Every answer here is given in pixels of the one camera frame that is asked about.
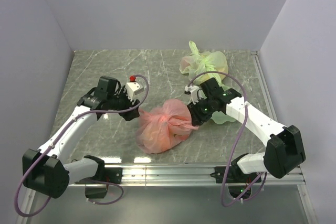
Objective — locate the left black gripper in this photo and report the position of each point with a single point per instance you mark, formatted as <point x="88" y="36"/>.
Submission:
<point x="128" y="103"/>

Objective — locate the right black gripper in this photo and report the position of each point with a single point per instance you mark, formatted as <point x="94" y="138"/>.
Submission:
<point x="197" y="118"/>

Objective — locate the pink plastic bag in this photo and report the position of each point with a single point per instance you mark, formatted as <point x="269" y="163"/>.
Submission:
<point x="164" y="127"/>

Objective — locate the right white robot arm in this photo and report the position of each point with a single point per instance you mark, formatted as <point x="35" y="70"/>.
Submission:
<point x="284" y="146"/>

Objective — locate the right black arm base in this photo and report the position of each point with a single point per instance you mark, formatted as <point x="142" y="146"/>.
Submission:
<point x="233" y="179"/>

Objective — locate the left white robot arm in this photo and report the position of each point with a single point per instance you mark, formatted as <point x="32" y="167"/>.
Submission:
<point x="46" y="169"/>

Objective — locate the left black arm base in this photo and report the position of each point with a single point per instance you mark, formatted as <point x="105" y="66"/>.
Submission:
<point x="100" y="191"/>

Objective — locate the tied green plastic bag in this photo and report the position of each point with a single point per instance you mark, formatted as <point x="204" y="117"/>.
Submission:
<point x="198" y="62"/>

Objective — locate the green wavy fruit plate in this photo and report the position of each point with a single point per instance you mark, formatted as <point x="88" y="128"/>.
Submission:
<point x="220" y="118"/>

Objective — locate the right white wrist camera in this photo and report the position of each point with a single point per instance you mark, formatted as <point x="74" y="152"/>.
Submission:
<point x="195" y="93"/>

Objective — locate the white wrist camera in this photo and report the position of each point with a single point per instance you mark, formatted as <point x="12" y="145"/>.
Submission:
<point x="195" y="93"/>
<point x="133" y="88"/>

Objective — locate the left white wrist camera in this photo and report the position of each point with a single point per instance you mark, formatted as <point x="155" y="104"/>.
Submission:
<point x="133" y="88"/>

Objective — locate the aluminium rail frame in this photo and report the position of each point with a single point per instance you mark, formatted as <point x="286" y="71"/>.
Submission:
<point x="173" y="187"/>

